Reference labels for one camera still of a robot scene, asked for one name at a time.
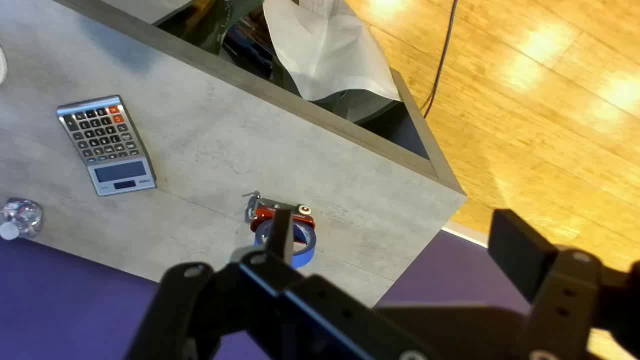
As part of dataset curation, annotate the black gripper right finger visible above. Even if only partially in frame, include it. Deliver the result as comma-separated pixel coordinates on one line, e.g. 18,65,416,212
486,208,605,360

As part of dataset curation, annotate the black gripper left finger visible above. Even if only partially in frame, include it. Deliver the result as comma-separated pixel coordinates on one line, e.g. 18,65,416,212
229,204,298,268

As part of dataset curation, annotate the blue tape roll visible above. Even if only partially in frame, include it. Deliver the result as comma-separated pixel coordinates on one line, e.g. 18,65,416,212
250,217,320,270

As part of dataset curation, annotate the small red toy car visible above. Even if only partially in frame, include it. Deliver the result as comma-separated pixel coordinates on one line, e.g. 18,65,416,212
241,191,315,230

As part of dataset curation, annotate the grey desk calculator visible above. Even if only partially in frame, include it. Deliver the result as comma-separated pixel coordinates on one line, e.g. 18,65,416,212
54,95,159,198

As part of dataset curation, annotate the black floor cable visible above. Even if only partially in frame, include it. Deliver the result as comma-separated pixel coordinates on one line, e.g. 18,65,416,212
418,0,461,121

